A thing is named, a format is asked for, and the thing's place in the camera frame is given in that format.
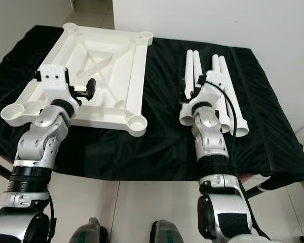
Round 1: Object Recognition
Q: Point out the black metal table leg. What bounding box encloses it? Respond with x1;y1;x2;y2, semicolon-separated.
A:
0;158;16;180

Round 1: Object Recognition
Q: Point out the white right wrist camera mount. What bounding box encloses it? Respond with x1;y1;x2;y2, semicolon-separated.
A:
198;70;226;104

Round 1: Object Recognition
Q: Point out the grey metal table leg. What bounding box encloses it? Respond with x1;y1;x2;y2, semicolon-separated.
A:
243;185;274;199

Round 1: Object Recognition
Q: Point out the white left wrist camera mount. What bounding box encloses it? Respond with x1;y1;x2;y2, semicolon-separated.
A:
37;63;74;100

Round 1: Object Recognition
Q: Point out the black table cloth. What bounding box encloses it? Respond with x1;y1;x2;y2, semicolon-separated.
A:
0;25;304;190

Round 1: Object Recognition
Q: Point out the white plastic table leg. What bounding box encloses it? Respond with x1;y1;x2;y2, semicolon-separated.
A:
218;57;250;137
193;51;205;102
178;50;198;126
210;55;235;134

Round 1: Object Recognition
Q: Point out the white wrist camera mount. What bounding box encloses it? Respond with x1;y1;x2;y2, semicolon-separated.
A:
37;63;74;100
198;70;226;104

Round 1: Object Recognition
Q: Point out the grey left robot foot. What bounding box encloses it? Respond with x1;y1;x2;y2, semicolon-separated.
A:
69;218;109;243

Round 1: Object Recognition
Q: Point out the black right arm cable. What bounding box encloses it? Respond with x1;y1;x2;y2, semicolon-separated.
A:
215;76;272;241

